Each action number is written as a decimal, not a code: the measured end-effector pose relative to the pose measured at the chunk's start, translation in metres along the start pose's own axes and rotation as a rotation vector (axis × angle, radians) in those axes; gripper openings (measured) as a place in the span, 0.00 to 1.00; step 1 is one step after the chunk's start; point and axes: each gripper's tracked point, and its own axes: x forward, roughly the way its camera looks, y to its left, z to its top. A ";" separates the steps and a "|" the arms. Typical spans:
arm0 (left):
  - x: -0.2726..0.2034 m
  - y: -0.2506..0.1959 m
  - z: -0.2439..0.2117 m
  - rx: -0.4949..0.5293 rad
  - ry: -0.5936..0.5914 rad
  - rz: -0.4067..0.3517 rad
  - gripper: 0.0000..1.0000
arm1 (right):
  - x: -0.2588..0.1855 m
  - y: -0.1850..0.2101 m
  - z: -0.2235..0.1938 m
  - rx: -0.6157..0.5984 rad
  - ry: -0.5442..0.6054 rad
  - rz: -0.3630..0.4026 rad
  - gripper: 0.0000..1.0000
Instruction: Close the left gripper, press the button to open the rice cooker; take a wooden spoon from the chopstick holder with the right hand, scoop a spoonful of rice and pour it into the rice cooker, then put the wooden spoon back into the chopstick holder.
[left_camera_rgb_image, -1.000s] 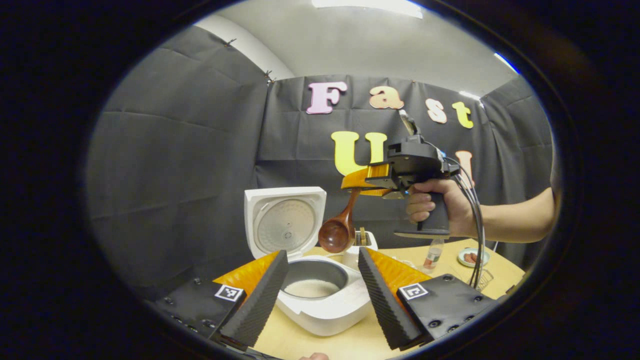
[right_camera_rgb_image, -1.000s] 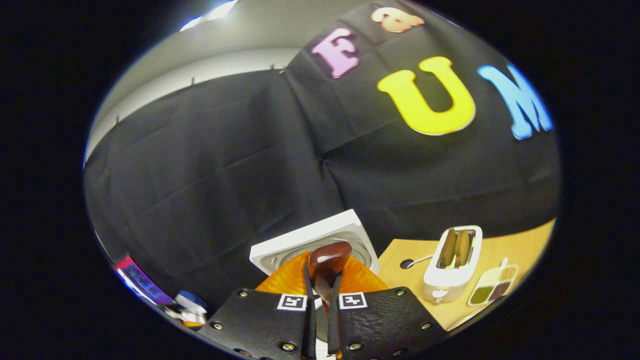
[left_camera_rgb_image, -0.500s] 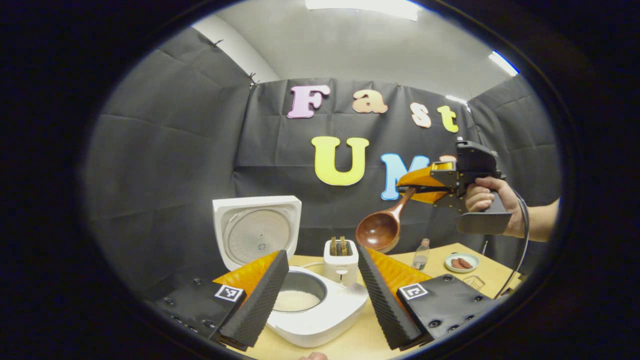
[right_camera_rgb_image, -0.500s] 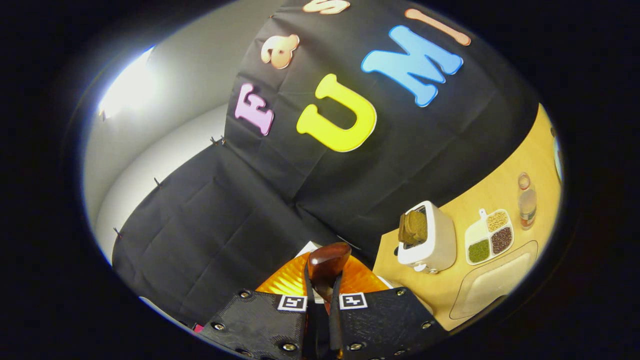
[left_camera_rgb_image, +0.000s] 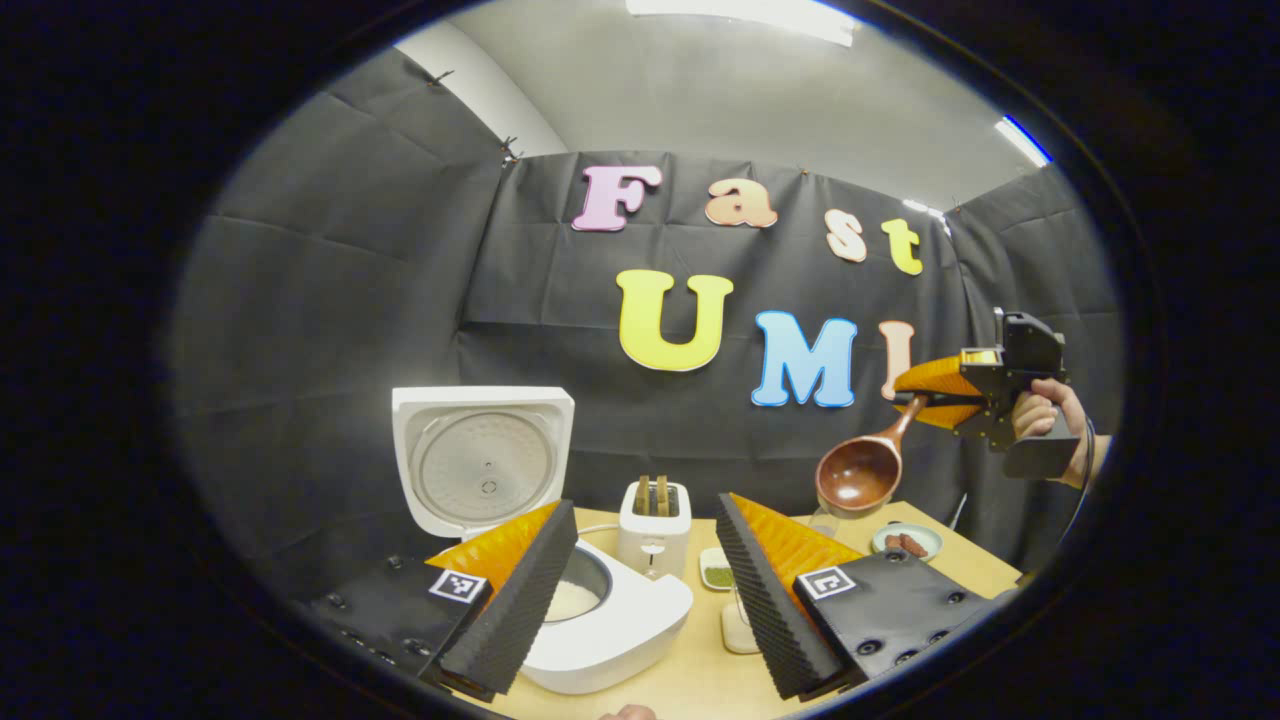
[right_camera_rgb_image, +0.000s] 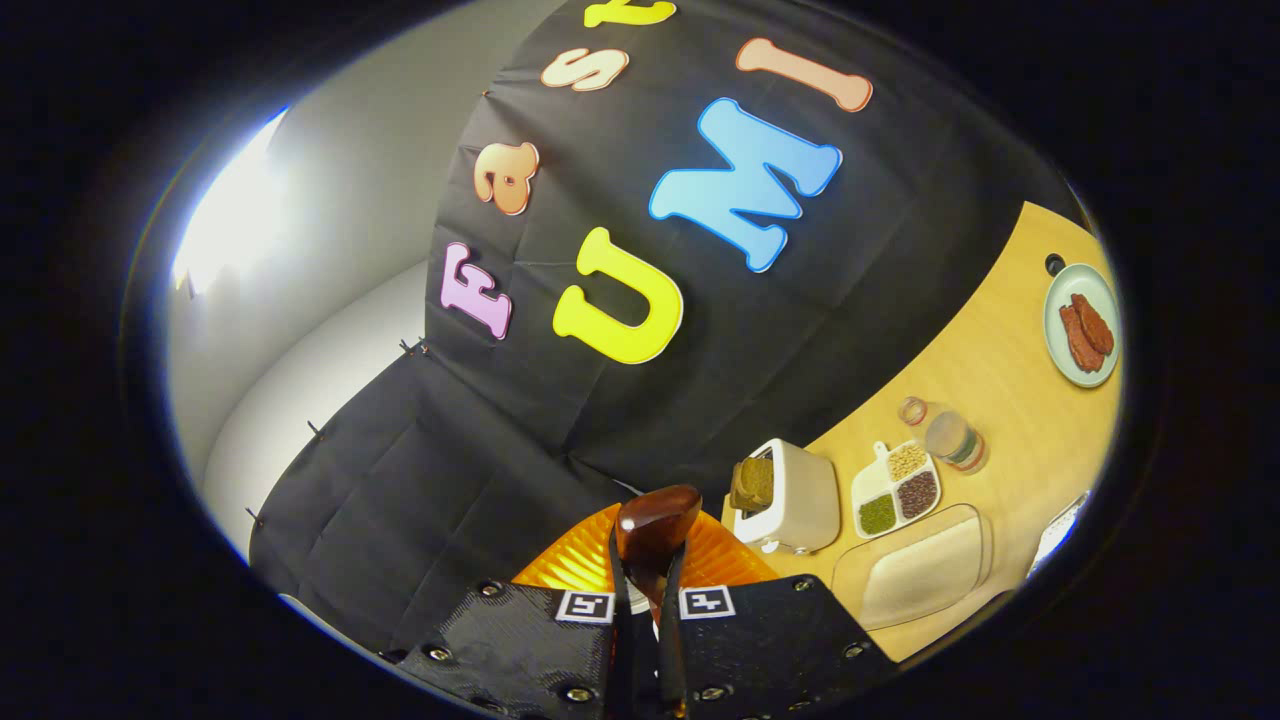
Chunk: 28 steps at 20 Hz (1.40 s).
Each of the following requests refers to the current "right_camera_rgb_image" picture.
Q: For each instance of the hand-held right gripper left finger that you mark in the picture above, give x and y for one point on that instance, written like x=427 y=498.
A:
x=520 y=650

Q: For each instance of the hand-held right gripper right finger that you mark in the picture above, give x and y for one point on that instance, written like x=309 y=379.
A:
x=760 y=650

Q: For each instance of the brown wooden spoon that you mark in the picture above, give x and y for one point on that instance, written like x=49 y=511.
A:
x=655 y=525

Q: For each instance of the clear box of rice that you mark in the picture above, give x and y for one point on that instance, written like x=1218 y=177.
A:
x=920 y=570

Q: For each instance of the white toaster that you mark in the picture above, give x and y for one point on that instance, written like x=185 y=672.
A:
x=805 y=500

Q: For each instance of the brown bread slice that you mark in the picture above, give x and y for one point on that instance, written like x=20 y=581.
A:
x=752 y=483

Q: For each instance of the white divided bean dish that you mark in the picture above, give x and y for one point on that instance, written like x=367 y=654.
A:
x=895 y=492

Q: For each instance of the small glass bottle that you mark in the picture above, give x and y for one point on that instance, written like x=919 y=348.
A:
x=950 y=438

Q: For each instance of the black backdrop cloth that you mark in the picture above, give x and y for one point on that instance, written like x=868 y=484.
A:
x=700 y=330

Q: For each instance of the pale green plate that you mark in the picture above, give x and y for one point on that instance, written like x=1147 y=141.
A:
x=1060 y=350

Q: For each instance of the red meat piece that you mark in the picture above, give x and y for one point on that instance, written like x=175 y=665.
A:
x=1078 y=340
x=1095 y=322

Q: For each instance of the ceiling light panel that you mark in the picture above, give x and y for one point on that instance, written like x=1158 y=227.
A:
x=235 y=210

